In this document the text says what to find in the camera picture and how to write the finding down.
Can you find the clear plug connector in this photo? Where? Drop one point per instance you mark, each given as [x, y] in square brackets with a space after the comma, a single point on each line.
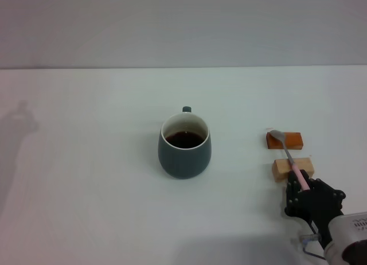
[309, 237]

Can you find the reddish brown wooden block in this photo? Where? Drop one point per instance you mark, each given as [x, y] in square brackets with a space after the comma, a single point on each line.
[295, 141]

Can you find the light wooden arch block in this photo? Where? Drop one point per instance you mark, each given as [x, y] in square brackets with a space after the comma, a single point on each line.
[282, 169]

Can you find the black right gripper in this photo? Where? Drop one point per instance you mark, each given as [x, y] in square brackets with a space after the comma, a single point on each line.
[315, 207]

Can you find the grey ceramic cup with coffee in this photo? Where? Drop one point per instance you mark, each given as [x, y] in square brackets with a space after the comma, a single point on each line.
[183, 159]

